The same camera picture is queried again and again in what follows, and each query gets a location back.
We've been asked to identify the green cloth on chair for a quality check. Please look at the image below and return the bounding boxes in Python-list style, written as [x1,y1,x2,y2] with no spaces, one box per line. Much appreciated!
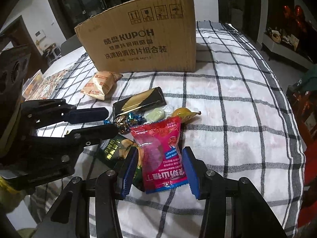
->
[295,65,317,93]

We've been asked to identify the yellow orange jelly snack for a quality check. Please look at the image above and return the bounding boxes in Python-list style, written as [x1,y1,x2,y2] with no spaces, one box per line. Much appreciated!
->
[171,107,201,123]

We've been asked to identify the white shelf rack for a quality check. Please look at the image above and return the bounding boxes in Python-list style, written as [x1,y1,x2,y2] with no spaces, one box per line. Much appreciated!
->
[42,43,62,65]

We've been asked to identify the grey dining chair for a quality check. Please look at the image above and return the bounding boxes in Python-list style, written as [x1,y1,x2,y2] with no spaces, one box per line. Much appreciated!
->
[61,35,82,57]

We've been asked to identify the pink hawthorn snack bag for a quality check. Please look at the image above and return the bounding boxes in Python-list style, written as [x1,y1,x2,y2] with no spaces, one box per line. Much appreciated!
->
[131,117,188,194]

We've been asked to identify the blue foil candy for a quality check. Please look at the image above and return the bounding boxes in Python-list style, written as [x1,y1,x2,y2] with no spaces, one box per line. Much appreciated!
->
[103,112,146,134]

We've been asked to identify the brown cardboard box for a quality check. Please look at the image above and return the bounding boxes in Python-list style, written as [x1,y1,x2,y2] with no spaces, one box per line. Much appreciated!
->
[75,0,196,73]

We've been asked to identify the red balloons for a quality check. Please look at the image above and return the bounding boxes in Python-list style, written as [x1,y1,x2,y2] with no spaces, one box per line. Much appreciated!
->
[283,5,306,32]

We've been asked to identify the white low tv cabinet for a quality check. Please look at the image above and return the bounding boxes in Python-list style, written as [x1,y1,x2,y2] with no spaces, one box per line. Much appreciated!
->
[262,34,314,69]

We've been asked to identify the green cracker snack packet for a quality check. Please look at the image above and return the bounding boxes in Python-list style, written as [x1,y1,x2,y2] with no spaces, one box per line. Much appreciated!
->
[97,134,145,192]

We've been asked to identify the green candy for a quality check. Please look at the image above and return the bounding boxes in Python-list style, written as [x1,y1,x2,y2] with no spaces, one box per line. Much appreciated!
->
[145,105,174,123]

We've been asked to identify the red wooden chair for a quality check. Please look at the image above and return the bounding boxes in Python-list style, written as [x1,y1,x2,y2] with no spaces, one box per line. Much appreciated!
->
[286,86,316,227]

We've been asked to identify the tan fortune biscuit packet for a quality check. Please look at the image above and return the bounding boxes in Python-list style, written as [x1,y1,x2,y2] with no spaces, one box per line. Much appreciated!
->
[81,71,123,101]

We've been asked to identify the checkered white tablecloth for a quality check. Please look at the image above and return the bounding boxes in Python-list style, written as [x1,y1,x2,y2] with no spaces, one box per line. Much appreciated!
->
[45,22,305,237]

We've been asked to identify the floral patterned placemat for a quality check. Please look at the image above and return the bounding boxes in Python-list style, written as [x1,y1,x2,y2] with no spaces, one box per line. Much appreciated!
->
[26,69,70,101]

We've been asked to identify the plastic food container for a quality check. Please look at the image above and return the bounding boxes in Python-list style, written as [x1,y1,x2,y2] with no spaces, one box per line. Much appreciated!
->
[22,70,44,99]

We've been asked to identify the black gold snack packet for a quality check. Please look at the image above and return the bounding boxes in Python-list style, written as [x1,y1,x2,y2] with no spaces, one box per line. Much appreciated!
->
[113,87,167,118]

